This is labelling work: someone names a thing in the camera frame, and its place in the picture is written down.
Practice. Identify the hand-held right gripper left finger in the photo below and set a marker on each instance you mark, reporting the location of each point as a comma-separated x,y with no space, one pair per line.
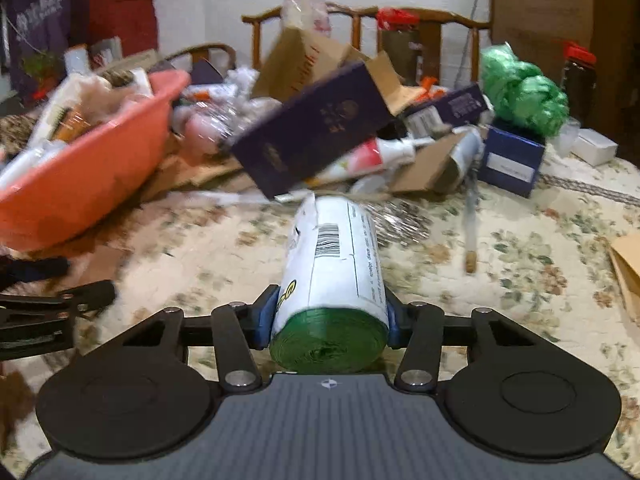
263,317

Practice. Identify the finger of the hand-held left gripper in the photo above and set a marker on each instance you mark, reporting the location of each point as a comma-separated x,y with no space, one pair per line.
35,270
85,295

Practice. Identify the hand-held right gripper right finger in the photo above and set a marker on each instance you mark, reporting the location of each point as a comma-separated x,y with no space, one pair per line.
392,325

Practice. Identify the green garbage bag roll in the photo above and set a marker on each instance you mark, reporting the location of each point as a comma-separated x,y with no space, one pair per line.
330,280

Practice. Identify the orange plastic basin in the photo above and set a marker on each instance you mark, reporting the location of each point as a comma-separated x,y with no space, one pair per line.
100,175

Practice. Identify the floral quilted tablecloth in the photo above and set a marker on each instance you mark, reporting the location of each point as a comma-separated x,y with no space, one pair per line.
200,270

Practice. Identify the clear pen tube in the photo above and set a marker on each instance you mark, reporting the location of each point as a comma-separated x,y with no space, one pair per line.
470,230

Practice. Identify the cardboard flap piece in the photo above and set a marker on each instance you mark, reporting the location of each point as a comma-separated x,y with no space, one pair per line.
425,165

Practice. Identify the white spray bottle red label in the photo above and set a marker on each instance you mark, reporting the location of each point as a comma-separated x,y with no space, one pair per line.
365,157

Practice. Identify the white paper tube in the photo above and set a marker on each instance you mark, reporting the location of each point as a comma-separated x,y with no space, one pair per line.
467,157

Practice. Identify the large dark purple box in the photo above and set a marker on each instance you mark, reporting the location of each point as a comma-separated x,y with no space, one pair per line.
315,130

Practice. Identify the clear pink bottle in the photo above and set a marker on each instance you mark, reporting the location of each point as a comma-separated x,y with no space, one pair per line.
205,130

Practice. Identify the navy cube box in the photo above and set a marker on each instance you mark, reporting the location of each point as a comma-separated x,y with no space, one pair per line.
512,160

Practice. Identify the dark purple barcode box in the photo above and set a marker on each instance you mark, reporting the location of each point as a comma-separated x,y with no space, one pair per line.
450,107

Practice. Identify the kraft paper envelope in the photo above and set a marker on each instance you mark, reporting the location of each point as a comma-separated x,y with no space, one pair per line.
627,275

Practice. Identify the clear plastic cup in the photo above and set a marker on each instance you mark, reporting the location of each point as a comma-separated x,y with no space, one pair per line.
567,137

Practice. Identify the brown cardboard box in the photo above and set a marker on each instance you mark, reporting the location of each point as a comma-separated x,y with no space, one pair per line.
310,65

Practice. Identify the wooden chair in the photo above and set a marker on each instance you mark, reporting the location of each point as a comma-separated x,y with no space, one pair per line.
210,55
435,45

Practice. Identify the small white box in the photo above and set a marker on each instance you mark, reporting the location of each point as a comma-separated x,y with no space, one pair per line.
595,147

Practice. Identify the green plastic bag bunch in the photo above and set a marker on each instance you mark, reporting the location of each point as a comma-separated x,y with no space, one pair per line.
525,90

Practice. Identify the dark bottle red lid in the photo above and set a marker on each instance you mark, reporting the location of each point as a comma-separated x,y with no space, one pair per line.
400,50
580,80

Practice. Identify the stack of red boxes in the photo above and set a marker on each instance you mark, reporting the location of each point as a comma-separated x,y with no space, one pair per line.
125,5

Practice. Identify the clear snack bag red top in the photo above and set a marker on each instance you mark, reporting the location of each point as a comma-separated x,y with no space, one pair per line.
305,5

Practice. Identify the brown wooden door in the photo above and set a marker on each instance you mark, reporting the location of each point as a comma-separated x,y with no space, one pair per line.
540,10

